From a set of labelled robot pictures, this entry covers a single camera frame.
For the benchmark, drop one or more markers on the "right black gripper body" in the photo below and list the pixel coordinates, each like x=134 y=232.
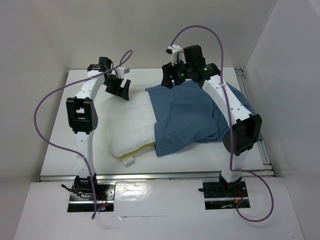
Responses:
x=181 y=72

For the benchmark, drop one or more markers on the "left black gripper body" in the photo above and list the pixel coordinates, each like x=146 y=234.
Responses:
x=113 y=84

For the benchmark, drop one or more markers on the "white pillow yellow edge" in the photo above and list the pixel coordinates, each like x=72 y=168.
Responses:
x=129 y=126

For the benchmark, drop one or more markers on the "blue pillowcase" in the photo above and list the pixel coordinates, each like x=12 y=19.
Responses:
x=184 y=114

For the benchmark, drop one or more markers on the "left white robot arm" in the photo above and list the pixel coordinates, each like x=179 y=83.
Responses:
x=83 y=117

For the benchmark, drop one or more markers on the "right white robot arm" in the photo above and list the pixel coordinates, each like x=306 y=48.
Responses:
x=244 y=127

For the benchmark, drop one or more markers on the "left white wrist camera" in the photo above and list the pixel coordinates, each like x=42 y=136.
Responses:
x=121 y=71

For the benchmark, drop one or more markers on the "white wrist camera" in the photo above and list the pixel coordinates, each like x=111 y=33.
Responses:
x=174 y=50
x=121 y=71

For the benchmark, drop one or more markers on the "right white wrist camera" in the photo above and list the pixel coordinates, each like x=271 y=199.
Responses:
x=174 y=50

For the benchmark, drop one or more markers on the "aluminium side rail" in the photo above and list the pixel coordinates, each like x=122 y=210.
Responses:
x=257 y=159

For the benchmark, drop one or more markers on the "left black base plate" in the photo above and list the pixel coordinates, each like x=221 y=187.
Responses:
x=80 y=202

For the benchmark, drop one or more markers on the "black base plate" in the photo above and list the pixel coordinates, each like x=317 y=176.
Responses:
x=215 y=199
x=80 y=202

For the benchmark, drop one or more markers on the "aluminium front rail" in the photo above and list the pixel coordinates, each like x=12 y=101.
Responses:
x=153 y=176

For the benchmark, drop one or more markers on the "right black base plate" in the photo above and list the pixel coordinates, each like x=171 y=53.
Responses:
x=215 y=199

